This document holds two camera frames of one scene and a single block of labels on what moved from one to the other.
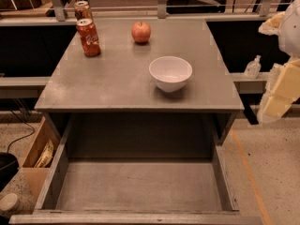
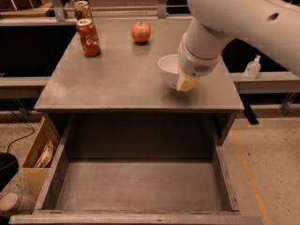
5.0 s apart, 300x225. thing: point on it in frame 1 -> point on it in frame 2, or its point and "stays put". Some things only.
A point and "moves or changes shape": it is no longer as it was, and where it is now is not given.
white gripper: [291, 32] -> [196, 62]
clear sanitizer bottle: [253, 68] stays put
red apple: [141, 32] stays put
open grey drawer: [137, 169] stays put
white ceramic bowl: [170, 72] moves or changes shape
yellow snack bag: [46, 156] stays put
